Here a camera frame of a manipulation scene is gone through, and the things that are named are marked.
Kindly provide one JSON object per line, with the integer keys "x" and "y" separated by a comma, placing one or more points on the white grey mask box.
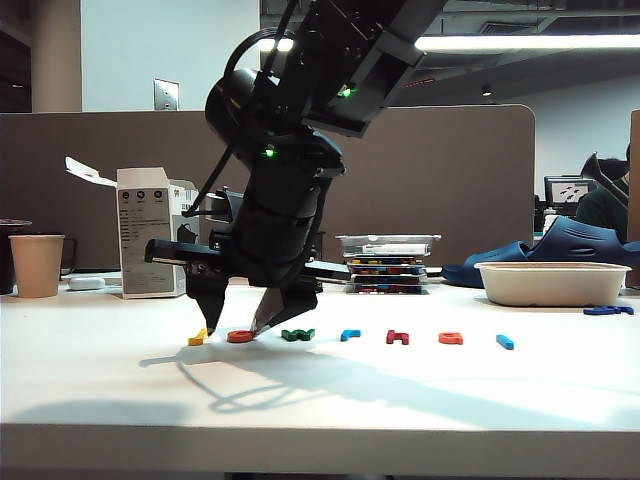
{"x": 142, "y": 235}

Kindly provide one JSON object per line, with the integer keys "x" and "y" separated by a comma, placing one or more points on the letter magnet tray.
{"x": 387, "y": 289}
{"x": 390, "y": 270}
{"x": 387, "y": 261}
{"x": 390, "y": 280}

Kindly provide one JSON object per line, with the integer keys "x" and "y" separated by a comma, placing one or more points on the white earbud case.
{"x": 87, "y": 283}

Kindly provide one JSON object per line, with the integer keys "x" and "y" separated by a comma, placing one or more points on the person in green shirt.
{"x": 600, "y": 212}

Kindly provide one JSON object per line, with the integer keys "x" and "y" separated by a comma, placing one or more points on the brown paper cup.
{"x": 36, "y": 270}

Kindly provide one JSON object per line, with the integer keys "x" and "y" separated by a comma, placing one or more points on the red letter h magnet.
{"x": 390, "y": 338}

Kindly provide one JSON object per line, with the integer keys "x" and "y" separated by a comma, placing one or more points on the blue letter l magnet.
{"x": 504, "y": 342}

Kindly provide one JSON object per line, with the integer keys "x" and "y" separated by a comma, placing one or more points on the computer monitor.
{"x": 565, "y": 190}

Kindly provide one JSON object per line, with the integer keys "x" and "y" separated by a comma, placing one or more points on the brown board panel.
{"x": 634, "y": 200}

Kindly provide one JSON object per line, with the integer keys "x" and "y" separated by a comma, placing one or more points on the orange letter a magnet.
{"x": 446, "y": 339}

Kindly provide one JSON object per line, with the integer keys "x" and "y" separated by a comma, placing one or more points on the dark lidded cup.
{"x": 6, "y": 250}

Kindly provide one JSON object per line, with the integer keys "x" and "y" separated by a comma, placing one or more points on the beige pulp bowl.
{"x": 550, "y": 290}

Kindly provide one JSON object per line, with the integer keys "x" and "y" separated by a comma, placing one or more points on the dark blue letter magnet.
{"x": 598, "y": 311}

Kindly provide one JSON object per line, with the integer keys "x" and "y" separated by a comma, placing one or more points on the orange letter c magnet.
{"x": 235, "y": 338}

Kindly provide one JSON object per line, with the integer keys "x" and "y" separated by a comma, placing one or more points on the green letter w magnet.
{"x": 292, "y": 336}

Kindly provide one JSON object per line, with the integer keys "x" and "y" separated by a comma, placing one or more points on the clear plastic case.
{"x": 395, "y": 247}

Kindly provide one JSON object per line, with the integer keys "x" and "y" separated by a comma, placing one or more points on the yellow letter j magnet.
{"x": 195, "y": 341}

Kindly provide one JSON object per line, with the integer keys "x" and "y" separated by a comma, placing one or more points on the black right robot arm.
{"x": 280, "y": 115}

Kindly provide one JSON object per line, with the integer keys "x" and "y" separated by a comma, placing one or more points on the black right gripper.
{"x": 280, "y": 235}

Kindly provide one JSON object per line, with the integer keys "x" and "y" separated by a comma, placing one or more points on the ceiling light strip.
{"x": 525, "y": 42}

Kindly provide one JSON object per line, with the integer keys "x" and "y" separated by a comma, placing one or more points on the metal wall plate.
{"x": 166, "y": 95}

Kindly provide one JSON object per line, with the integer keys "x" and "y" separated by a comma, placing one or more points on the blue letter r magnet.
{"x": 346, "y": 336}

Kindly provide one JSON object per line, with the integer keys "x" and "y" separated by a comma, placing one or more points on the navy blue slipper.
{"x": 575, "y": 240}
{"x": 500, "y": 251}

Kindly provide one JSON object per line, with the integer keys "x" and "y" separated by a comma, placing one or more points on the brown desk partition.
{"x": 425, "y": 175}

